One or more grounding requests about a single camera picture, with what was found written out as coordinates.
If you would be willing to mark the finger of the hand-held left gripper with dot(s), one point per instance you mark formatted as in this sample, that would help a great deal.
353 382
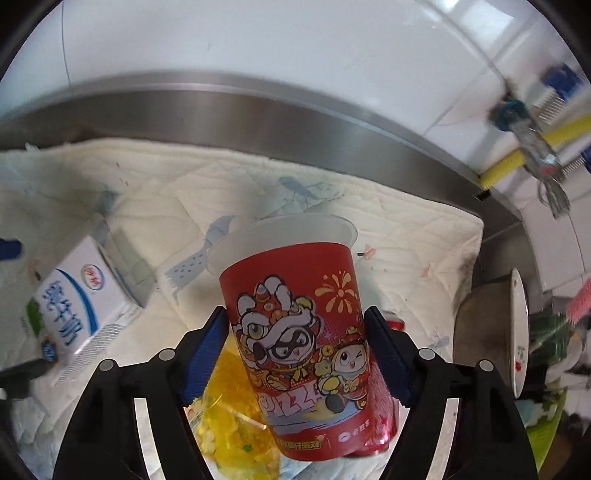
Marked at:
9 249
21 376

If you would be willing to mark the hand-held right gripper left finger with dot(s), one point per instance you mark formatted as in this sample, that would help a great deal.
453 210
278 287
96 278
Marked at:
203 355

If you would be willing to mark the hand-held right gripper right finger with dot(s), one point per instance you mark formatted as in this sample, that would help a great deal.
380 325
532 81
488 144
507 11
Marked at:
390 355

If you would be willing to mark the white blue milk carton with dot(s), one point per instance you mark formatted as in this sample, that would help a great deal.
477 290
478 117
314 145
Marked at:
78 314

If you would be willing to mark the red printed paper cup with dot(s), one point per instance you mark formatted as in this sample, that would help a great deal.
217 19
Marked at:
295 295

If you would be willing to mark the red drink can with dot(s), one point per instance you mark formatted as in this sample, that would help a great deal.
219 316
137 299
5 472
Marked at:
385 424

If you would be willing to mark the yellow snack packet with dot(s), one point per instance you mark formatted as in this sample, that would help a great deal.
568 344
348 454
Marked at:
231 429

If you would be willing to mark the metal saucepan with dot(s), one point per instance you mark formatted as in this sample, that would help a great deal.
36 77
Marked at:
480 332

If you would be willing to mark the white plate with red print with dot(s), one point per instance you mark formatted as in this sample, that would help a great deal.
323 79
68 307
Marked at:
519 323

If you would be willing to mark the glass jar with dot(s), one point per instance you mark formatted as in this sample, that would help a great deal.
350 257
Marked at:
549 332

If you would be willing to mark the white quilted blanket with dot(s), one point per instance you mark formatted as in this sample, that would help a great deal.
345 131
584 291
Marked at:
184 184

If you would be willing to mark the pink bottle brush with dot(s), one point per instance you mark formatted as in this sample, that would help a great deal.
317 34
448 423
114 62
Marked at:
579 302

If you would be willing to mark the metal water valve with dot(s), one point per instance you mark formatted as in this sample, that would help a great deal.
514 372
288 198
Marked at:
508 110

